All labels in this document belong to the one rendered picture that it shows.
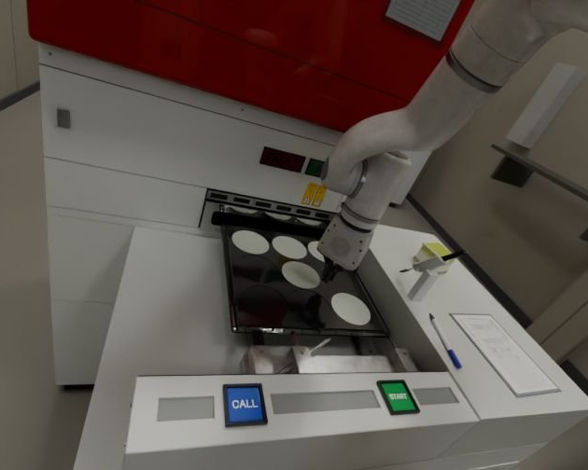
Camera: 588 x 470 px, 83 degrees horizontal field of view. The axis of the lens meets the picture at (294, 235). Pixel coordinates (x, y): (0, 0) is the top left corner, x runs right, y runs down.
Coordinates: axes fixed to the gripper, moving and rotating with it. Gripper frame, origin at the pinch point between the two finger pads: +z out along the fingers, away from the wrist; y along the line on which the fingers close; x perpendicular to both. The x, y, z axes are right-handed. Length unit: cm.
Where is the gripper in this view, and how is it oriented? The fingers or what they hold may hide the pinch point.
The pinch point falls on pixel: (329, 273)
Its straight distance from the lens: 80.6
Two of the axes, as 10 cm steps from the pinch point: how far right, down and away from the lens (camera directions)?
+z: -3.3, 8.0, 5.0
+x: 5.1, -2.9, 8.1
